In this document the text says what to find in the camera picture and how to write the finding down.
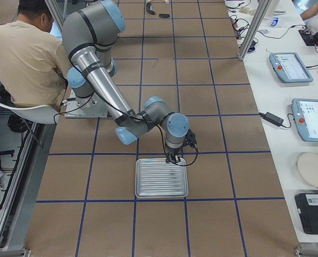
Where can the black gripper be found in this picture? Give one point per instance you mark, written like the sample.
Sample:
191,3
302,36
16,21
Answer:
171,151

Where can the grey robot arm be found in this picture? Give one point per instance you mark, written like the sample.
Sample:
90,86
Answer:
88,36

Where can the silver ribbed metal tray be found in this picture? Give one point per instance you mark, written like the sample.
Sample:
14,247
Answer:
155,178

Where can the black power adapter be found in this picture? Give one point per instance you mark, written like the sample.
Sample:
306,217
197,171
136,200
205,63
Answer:
271,118

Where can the white chair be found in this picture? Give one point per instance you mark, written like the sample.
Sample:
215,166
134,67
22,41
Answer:
42,114

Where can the beige round plate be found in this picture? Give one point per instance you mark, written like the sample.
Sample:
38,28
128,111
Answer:
308,168

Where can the near blue teach pendant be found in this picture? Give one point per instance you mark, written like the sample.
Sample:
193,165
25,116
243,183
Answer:
305,114

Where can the blue teach pendant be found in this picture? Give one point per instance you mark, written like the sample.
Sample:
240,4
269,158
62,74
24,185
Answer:
289,67
305,114

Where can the black brake pad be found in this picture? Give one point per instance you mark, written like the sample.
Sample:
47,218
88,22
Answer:
164,15

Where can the black box with label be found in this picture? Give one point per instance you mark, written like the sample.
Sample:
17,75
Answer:
307,207

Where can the far blue teach pendant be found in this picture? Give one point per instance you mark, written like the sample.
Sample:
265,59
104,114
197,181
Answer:
289,67

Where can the olive brake shoe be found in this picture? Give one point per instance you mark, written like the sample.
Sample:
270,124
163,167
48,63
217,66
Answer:
149,9

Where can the seated person in beige shirt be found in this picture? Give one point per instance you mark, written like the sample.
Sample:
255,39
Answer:
33,63

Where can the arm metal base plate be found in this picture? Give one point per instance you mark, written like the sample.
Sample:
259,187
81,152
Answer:
90,107

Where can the aluminium frame post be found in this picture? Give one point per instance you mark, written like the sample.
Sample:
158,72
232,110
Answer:
254,25

